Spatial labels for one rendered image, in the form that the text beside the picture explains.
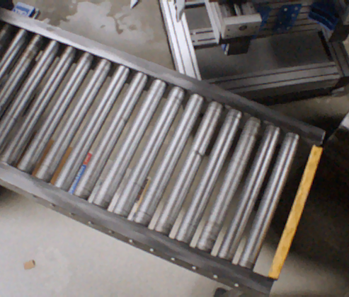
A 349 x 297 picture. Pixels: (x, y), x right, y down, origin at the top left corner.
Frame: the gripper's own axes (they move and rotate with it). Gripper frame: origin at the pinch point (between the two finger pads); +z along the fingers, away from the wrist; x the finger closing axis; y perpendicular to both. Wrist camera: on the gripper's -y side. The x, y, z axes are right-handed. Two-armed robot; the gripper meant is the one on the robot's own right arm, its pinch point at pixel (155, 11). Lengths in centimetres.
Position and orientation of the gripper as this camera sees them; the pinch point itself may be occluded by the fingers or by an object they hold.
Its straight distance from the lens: 115.3
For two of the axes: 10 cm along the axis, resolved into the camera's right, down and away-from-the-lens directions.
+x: -9.5, -2.9, -0.7
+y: -1.7, 3.3, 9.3
